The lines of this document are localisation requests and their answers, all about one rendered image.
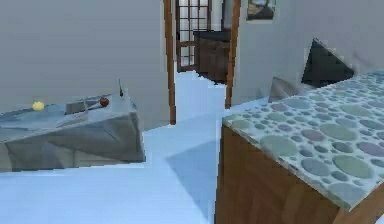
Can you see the dark wooden cabinet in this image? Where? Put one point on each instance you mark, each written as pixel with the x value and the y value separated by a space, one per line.
pixel 213 55

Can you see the wooden glazed door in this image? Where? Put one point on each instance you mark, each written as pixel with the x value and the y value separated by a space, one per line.
pixel 190 33

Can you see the red tomato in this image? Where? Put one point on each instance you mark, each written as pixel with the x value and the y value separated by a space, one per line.
pixel 104 101

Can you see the wooden counter with pebble top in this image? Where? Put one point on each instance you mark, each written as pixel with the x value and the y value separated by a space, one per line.
pixel 300 150

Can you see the framed landscape picture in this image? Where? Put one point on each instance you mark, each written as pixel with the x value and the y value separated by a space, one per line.
pixel 261 9

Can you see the grey stone kitchen counter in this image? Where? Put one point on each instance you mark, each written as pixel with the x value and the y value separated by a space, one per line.
pixel 71 141

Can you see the yellow round fruit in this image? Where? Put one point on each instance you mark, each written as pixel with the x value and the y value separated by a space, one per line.
pixel 38 106

